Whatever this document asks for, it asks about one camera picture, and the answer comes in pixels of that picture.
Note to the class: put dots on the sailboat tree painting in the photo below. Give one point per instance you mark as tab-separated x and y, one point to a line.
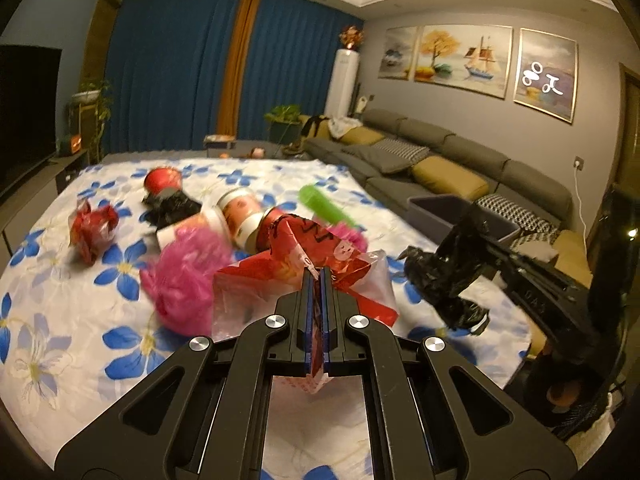
474	58

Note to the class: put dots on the orange apple paper cup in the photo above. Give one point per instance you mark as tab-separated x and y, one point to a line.
243	213

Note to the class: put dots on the black plastic trash bag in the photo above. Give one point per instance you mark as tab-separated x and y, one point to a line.
440	277

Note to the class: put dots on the green potted plant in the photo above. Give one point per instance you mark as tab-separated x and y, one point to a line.
284	124

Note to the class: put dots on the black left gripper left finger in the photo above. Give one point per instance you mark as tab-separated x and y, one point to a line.
202	414

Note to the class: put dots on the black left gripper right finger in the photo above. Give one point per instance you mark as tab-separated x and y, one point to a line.
430	413

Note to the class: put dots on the orange curtain strip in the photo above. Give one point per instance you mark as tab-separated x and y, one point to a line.
240	60

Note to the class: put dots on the grey sectional sofa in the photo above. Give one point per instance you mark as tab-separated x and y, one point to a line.
507	177

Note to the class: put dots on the crumpled red foil wrapper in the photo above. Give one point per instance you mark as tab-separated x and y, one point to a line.
92	230

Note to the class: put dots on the red round cup lid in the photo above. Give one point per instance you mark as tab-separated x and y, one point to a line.
162	178

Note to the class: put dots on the red plastic snack wrapper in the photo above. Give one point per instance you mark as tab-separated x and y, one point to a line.
310	264

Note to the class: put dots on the left landscape painting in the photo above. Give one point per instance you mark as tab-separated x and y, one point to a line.
399	44

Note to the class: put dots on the white standing air conditioner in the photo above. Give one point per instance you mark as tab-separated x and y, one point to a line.
342	83

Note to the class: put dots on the dark coffee table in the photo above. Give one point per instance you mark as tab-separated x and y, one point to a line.
228	148

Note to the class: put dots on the blue window curtain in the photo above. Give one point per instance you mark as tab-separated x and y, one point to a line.
167	60

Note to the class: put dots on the plant on wooden stand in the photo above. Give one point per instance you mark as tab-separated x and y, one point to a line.
88	112

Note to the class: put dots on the grey cushion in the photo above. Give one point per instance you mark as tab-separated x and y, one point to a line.
389	156

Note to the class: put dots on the black television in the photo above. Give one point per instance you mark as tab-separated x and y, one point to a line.
29	80

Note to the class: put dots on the red flower decoration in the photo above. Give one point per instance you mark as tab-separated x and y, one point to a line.
351	38

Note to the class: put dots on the near mustard cushion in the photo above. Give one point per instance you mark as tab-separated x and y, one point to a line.
440	176

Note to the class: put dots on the black white patterned cushion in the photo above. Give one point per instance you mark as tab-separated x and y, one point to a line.
532	227

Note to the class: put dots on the green plastic item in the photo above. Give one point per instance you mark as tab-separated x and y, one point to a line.
312	198

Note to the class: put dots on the mustard cushion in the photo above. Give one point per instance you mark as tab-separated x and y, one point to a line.
440	176
361	136

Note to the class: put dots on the tv cabinet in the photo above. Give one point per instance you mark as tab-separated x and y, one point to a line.
23	205

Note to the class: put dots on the pink mesh bath pouf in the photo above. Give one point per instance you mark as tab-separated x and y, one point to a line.
180	281

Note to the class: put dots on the far mustard cushion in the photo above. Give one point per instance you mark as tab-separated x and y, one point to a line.
361	136

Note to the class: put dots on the grey plastic trash bin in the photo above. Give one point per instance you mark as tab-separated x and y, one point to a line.
435	216

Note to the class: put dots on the right framed painting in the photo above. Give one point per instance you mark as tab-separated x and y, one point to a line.
547	74

